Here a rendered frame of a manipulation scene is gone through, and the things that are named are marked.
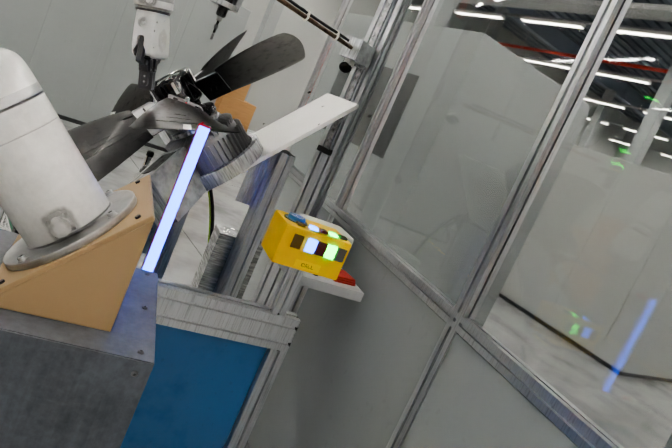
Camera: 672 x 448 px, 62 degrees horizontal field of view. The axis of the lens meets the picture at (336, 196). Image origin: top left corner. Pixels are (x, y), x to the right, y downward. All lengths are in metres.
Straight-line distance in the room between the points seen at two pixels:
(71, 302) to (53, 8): 6.24
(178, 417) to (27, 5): 5.95
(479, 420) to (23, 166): 0.99
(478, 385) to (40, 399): 0.87
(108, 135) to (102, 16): 5.54
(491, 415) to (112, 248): 0.85
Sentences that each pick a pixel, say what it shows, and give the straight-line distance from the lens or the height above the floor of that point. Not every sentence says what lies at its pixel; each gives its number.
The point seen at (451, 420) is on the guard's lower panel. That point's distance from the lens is 1.37.
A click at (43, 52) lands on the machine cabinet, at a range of 6.99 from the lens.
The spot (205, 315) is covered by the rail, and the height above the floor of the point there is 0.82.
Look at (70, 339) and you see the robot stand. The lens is 0.79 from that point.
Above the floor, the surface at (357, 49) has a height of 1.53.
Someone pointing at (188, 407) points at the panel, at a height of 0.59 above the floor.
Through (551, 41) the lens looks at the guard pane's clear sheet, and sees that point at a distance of 1.53.
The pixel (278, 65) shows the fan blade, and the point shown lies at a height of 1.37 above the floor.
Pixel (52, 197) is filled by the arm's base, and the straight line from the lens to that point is 0.80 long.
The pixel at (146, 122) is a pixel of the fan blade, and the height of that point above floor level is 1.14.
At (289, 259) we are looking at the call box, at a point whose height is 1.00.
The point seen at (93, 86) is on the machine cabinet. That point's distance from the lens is 7.09.
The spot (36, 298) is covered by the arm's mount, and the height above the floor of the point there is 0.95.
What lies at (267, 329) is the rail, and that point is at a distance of 1.28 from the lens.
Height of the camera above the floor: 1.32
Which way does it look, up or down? 8 degrees down
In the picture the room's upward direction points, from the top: 24 degrees clockwise
